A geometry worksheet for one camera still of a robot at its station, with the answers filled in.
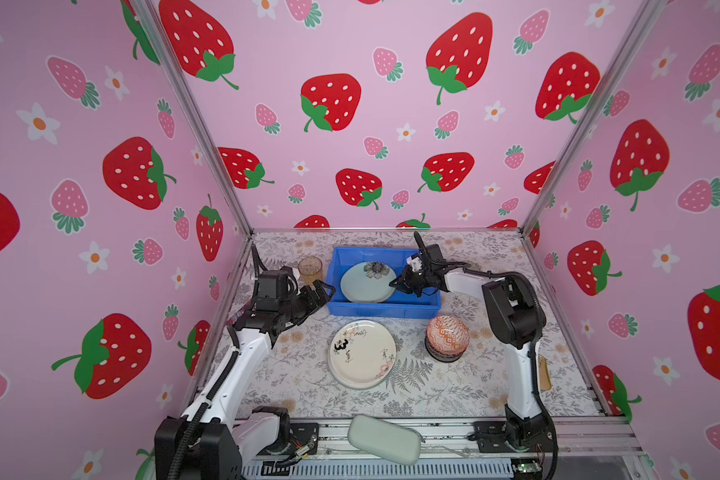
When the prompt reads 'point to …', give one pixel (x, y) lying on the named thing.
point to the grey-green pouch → (385, 438)
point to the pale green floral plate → (367, 282)
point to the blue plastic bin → (401, 304)
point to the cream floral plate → (361, 354)
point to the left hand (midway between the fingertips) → (326, 295)
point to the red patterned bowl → (447, 335)
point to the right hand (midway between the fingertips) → (387, 282)
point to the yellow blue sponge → (545, 383)
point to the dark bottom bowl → (439, 356)
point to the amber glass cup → (309, 270)
